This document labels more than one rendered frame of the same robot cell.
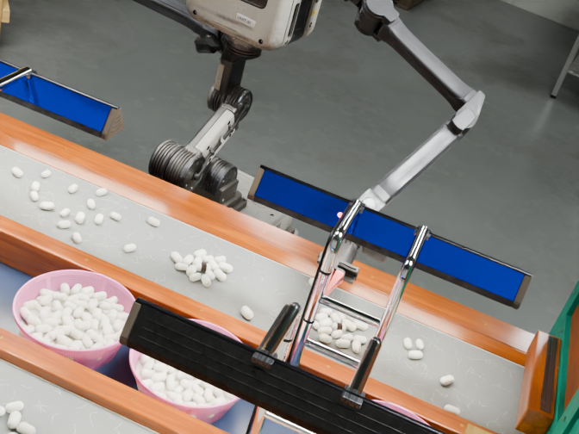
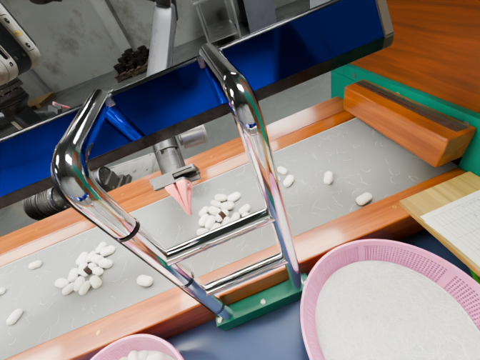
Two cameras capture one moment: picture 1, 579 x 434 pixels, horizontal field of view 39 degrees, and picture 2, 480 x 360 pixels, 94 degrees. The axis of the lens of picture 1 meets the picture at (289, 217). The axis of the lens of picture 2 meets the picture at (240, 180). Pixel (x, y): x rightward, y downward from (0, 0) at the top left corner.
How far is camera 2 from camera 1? 1.45 m
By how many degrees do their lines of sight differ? 15
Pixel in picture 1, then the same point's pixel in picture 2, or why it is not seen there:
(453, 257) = (272, 49)
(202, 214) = (71, 223)
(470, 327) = (295, 129)
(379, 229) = (156, 102)
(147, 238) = (35, 284)
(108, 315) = not seen: outside the picture
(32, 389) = not seen: outside the picture
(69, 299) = not seen: outside the picture
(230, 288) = (121, 265)
